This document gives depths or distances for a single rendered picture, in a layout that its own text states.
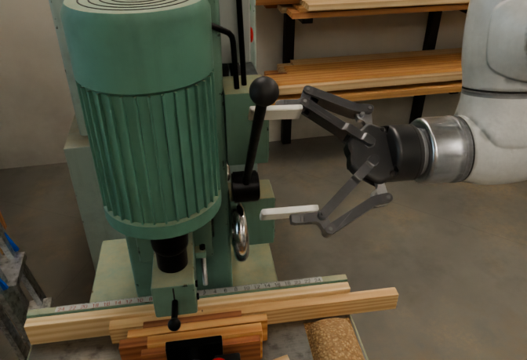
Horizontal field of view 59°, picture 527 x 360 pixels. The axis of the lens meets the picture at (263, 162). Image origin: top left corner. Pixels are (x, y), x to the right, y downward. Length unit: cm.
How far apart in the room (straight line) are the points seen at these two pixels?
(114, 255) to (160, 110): 76
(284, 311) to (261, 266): 29
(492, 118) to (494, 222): 226
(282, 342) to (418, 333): 131
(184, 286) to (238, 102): 33
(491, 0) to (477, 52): 6
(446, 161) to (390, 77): 231
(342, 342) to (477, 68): 50
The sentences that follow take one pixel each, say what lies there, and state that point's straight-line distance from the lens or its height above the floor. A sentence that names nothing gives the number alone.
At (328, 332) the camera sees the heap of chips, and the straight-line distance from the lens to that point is 89.
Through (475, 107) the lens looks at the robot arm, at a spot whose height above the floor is 138.
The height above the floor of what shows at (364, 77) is 62.
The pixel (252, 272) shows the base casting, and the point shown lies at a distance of 117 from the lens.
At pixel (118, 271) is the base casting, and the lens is 123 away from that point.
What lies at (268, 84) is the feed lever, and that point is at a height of 143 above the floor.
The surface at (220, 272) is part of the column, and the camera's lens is 109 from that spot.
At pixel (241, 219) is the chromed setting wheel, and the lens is 89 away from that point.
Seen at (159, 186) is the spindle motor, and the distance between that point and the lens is 62.
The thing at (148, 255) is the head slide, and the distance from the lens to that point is 92.
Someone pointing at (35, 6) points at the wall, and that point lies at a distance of 301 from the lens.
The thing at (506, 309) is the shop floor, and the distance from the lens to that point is 240.
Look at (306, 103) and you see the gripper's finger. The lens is 62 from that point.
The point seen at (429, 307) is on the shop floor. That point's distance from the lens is 228.
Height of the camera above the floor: 163
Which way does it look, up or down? 32 degrees down
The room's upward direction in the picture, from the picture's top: straight up
